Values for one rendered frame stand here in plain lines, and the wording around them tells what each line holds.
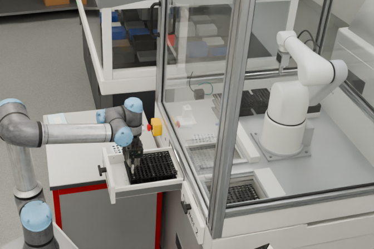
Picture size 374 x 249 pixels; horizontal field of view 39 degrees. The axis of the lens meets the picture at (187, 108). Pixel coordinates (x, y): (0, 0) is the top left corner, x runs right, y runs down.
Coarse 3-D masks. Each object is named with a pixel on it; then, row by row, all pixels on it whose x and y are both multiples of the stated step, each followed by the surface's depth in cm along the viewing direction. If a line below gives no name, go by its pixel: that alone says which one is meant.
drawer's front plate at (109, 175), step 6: (102, 150) 254; (102, 156) 257; (102, 162) 260; (108, 162) 247; (108, 168) 243; (108, 174) 240; (108, 180) 243; (114, 186) 234; (114, 192) 236; (114, 198) 238
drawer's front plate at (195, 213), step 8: (184, 184) 238; (184, 192) 238; (192, 200) 229; (192, 208) 227; (192, 216) 229; (200, 216) 221; (192, 224) 230; (200, 224) 218; (200, 232) 218; (200, 240) 221
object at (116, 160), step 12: (108, 156) 256; (120, 156) 259; (120, 168) 258; (180, 168) 254; (120, 180) 251; (168, 180) 244; (180, 180) 245; (120, 192) 239; (132, 192) 241; (144, 192) 243; (156, 192) 245
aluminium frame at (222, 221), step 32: (160, 0) 253; (160, 32) 260; (160, 64) 268; (160, 96) 279; (224, 96) 177; (224, 128) 182; (224, 160) 187; (224, 192) 196; (320, 192) 213; (352, 192) 217; (224, 224) 206; (256, 224) 211; (288, 224) 217
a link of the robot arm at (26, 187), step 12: (0, 108) 195; (12, 108) 193; (24, 108) 199; (0, 120) 190; (12, 156) 204; (24, 156) 205; (12, 168) 208; (24, 168) 207; (24, 180) 210; (36, 180) 215; (24, 192) 213; (36, 192) 214
